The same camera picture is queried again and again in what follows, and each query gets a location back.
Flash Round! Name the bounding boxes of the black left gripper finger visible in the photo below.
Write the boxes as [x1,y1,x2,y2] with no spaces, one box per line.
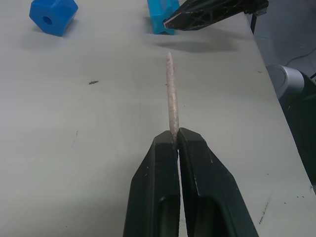
[178,127,260,237]
[162,0,269,32]
[122,130,180,237]

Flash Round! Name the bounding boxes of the blue hexagonal block with hole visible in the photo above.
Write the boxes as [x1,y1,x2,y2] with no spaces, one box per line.
[29,0,79,38]

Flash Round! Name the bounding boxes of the light blue star-shaped block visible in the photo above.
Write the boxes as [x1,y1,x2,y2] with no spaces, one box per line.
[147,0,181,35]

